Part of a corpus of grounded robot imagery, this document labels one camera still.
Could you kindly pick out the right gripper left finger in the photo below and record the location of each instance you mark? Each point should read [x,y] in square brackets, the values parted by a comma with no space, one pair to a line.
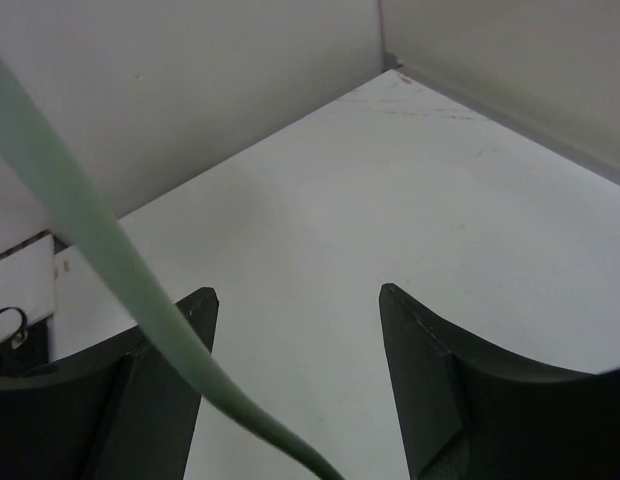
[115,410]

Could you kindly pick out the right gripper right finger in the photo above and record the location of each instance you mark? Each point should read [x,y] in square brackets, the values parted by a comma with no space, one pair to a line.
[469,409]

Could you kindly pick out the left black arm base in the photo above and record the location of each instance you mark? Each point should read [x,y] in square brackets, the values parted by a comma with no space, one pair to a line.
[26,348]

